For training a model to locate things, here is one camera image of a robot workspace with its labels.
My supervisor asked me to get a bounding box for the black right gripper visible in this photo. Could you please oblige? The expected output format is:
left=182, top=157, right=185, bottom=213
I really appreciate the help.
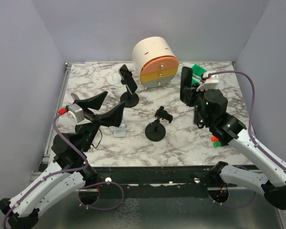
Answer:
left=185, top=82, right=213, bottom=125

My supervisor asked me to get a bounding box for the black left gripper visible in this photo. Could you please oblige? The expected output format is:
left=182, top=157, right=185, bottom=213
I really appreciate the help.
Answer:
left=75, top=92, right=126, bottom=152

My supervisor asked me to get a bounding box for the silver folding phone stand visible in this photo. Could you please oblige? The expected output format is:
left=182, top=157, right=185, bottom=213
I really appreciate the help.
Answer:
left=112, top=121, right=126, bottom=138

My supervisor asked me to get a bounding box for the black adjustable phone stand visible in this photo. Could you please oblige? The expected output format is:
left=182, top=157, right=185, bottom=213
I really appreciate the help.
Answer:
left=145, top=106, right=173, bottom=142

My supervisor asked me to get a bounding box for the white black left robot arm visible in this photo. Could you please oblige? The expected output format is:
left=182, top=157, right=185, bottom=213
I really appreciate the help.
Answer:
left=0, top=91, right=125, bottom=229

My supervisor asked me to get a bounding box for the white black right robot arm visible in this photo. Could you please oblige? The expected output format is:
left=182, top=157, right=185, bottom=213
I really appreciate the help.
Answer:
left=180, top=86, right=286, bottom=210

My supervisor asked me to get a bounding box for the black round-base phone stand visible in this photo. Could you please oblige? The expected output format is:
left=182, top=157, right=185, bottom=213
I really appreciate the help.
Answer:
left=120, top=85, right=139, bottom=108

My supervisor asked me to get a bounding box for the purple phone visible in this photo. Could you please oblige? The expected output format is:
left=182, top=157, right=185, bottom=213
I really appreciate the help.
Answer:
left=71, top=93, right=79, bottom=100

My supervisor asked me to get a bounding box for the silver phone with dark screen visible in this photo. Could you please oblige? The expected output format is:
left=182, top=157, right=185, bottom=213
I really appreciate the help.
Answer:
left=118, top=64, right=138, bottom=94

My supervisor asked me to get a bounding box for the green plastic bin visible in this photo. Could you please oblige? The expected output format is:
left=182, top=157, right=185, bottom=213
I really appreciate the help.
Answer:
left=191, top=64, right=207, bottom=85

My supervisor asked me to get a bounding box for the orange highlighter marker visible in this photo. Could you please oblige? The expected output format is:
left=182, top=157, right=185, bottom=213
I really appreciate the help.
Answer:
left=211, top=136, right=219, bottom=142

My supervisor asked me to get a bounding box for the cream cylindrical drawer organizer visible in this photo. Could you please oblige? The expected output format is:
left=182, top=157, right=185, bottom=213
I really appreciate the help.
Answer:
left=132, top=36, right=179, bottom=88

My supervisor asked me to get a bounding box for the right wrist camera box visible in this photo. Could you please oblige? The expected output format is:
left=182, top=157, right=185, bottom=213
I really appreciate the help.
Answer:
left=196, top=71, right=219, bottom=91

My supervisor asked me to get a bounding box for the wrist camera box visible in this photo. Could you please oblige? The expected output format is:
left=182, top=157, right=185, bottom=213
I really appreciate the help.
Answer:
left=58, top=104, right=84, bottom=124
left=196, top=71, right=219, bottom=91

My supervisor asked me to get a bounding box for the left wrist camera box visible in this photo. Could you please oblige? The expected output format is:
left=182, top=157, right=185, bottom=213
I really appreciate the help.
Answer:
left=58, top=104, right=84, bottom=124

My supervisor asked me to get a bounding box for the black front mounting rail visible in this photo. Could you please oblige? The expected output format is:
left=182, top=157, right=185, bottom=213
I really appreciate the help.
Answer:
left=77, top=166, right=224, bottom=199

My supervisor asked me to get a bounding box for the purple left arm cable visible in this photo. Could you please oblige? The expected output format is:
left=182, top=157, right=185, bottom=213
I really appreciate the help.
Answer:
left=2, top=114, right=124, bottom=229

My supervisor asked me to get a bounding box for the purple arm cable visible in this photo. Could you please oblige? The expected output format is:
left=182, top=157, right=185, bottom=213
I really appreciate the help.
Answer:
left=2, top=114, right=124, bottom=229
left=204, top=71, right=286, bottom=208

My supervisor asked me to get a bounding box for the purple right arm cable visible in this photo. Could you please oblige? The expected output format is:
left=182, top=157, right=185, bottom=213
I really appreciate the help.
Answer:
left=204, top=71, right=286, bottom=208

